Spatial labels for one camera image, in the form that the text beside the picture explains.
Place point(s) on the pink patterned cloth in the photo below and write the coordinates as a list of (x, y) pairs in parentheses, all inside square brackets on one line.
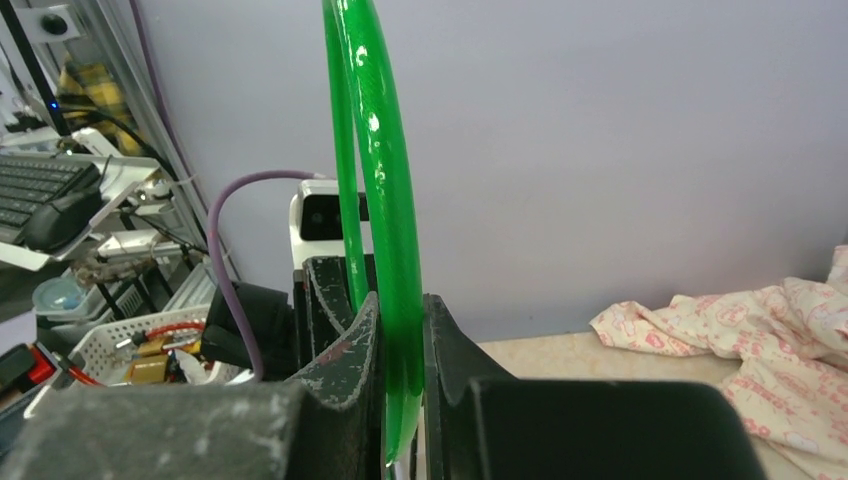
[(791, 341)]

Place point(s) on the white plastic basket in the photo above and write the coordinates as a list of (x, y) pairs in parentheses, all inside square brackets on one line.
[(161, 348)]

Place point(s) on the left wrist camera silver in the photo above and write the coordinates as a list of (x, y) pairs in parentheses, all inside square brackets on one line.
[(315, 228)]

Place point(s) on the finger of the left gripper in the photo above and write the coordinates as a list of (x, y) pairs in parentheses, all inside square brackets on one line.
[(329, 310)]

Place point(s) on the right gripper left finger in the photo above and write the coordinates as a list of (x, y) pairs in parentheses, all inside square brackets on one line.
[(325, 422)]

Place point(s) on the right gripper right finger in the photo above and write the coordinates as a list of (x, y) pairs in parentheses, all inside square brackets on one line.
[(481, 422)]

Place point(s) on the green cable lock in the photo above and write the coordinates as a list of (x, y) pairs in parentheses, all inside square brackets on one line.
[(370, 144)]

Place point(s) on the black keyboard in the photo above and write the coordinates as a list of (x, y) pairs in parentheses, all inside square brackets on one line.
[(47, 202)]

